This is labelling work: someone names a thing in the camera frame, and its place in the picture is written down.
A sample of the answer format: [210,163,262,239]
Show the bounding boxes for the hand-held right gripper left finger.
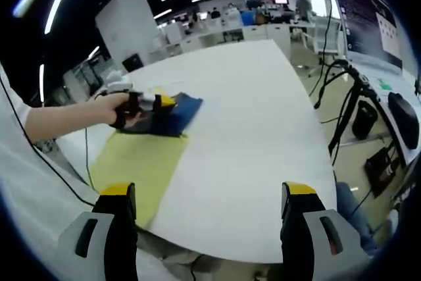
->
[57,182,139,281]

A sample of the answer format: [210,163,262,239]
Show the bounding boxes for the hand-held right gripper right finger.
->
[279,181,371,281]

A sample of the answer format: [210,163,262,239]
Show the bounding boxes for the yellow blue grey garment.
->
[89,91,204,229]

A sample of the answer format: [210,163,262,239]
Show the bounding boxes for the person's left hand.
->
[87,91,131,127]

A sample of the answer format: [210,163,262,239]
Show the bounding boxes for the white square pillar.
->
[95,0,162,71]

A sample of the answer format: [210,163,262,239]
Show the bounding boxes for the person's blue jeans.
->
[335,182,379,255]

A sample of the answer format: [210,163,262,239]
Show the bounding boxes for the person's white shirt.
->
[0,63,205,281]

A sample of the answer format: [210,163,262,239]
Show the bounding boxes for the black floor power box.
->
[364,147,401,196]

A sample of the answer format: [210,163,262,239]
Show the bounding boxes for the white cabinet row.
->
[149,22,316,57]

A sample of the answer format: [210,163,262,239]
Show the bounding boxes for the black cylinder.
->
[351,99,379,140]

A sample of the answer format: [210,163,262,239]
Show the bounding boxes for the black stand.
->
[328,59,379,163]

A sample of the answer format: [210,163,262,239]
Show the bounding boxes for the black computer mouse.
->
[387,91,420,150]

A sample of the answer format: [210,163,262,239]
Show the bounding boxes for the white side desk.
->
[341,53,421,166]

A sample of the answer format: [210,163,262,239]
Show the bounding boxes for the large computer monitor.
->
[324,0,404,68]

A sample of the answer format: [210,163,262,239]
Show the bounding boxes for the thin black cable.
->
[189,253,207,281]
[84,128,91,185]
[0,76,96,206]

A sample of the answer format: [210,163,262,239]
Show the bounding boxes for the black hanging cable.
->
[314,0,334,110]

